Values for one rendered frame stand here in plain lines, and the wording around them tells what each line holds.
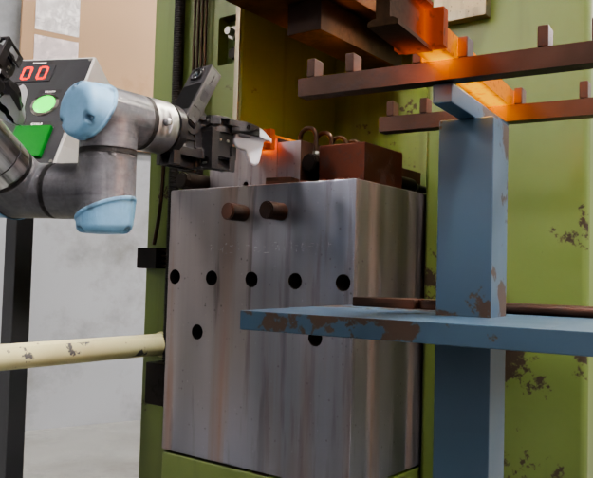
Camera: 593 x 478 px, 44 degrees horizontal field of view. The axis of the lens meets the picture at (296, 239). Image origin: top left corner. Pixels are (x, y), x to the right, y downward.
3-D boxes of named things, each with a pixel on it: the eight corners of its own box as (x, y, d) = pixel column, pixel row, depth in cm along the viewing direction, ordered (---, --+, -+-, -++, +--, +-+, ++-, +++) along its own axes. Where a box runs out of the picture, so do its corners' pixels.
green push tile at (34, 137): (39, 155, 133) (52, 124, 137) (2, 155, 135) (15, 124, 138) (44, 161, 135) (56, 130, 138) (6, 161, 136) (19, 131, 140)
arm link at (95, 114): (53, 145, 94) (56, 80, 94) (120, 157, 103) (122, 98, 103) (92, 140, 89) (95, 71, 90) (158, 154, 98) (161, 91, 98)
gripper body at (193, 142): (203, 175, 116) (144, 165, 106) (204, 121, 116) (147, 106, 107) (239, 173, 111) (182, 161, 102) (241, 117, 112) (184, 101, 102)
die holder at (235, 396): (348, 494, 102) (356, 177, 104) (160, 449, 125) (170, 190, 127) (499, 432, 147) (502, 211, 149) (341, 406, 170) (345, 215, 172)
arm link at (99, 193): (75, 234, 102) (78, 156, 102) (146, 235, 98) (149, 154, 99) (38, 230, 94) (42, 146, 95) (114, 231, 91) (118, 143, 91)
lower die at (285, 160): (299, 187, 118) (301, 135, 118) (209, 193, 129) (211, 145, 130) (419, 210, 151) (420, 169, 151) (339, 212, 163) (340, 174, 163)
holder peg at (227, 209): (232, 219, 112) (233, 202, 112) (220, 220, 114) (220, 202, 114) (250, 221, 116) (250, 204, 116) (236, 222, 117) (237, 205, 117)
